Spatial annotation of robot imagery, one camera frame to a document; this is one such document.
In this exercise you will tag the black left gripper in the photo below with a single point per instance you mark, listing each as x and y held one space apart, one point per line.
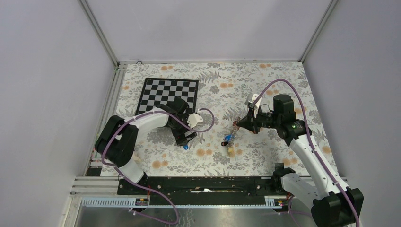
180 137

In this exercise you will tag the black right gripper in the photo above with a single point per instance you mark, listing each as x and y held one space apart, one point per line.
248 123

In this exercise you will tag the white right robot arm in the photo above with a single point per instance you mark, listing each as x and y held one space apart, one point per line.
331 201

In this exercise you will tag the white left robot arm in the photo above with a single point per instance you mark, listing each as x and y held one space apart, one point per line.
116 142

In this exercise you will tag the floral patterned table mat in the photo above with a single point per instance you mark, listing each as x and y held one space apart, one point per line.
223 89

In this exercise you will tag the black white checkerboard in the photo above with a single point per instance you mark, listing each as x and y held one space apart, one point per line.
176 96

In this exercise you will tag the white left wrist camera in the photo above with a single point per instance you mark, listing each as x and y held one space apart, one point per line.
194 119

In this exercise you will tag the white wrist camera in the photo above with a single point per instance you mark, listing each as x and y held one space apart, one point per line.
194 119
253 102

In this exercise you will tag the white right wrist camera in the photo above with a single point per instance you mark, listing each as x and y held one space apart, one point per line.
253 102

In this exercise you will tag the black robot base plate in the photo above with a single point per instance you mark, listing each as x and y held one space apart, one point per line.
195 187

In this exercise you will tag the aluminium frame rail left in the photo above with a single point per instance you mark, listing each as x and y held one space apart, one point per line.
109 108

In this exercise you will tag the grey slotted cable duct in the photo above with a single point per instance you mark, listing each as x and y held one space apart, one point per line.
201 202

